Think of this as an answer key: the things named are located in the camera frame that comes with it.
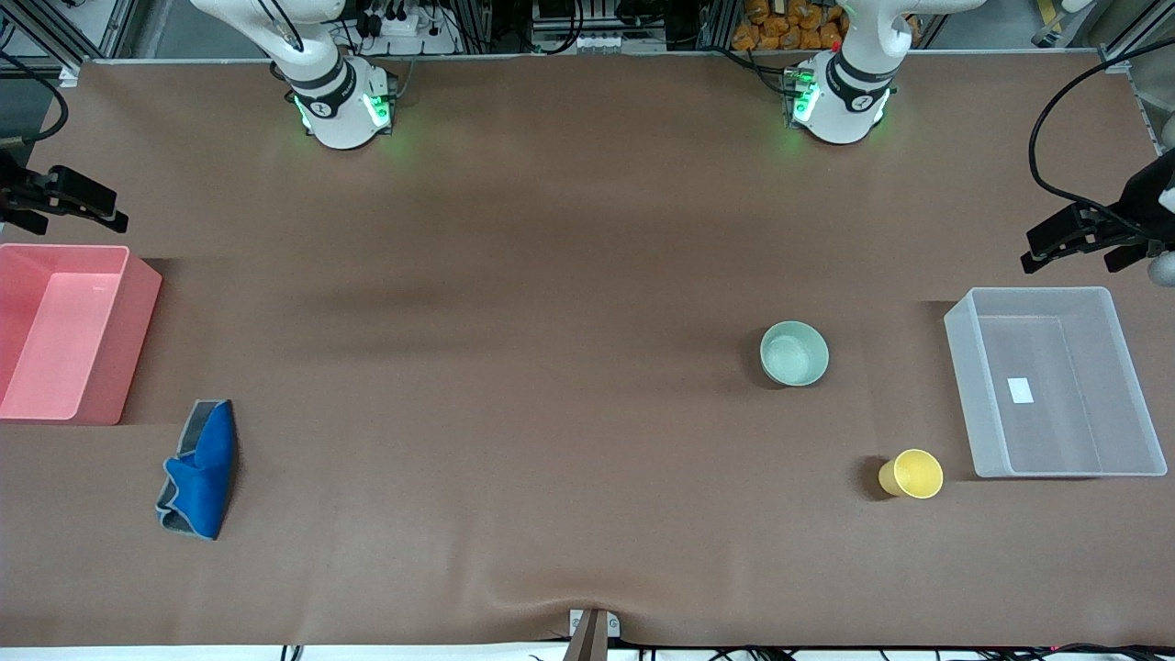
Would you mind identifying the brown table mat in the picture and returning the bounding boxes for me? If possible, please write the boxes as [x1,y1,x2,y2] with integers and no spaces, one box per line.
[0,50,1175,648]

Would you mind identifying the white power strip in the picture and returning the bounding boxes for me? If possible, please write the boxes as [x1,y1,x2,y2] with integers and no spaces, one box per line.
[353,11,462,56]

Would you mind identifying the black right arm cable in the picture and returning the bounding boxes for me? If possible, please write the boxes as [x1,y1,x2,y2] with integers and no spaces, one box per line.
[0,50,71,148]

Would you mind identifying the blue cloth with grey edge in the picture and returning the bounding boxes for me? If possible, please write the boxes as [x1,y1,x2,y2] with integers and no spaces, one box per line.
[154,398,238,542]

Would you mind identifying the pale green bowl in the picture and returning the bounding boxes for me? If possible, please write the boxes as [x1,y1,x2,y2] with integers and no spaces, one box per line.
[759,319,831,388]

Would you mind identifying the metal table clamp bracket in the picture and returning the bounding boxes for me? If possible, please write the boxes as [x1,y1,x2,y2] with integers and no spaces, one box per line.
[564,608,622,661]

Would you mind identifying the orange packaged snack bags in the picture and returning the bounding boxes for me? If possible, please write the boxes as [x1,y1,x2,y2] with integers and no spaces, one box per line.
[732,0,850,52]

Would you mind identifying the pink plastic bin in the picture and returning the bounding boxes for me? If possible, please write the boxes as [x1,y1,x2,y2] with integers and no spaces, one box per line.
[0,243,163,426]

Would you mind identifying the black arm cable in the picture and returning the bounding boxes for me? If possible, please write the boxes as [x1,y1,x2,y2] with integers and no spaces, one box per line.
[0,50,71,148]
[1027,37,1175,241]

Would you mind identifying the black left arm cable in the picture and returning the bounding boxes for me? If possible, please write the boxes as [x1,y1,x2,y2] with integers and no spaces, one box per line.
[1027,37,1175,241]

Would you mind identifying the yellow cup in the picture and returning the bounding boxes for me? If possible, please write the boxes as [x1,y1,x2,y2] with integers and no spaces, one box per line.
[878,448,945,500]

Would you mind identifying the clear plastic bin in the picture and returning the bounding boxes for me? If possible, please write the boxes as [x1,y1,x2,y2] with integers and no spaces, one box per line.
[944,286,1169,479]

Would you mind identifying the white socket bar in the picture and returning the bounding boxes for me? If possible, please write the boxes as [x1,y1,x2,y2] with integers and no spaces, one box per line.
[532,32,668,54]

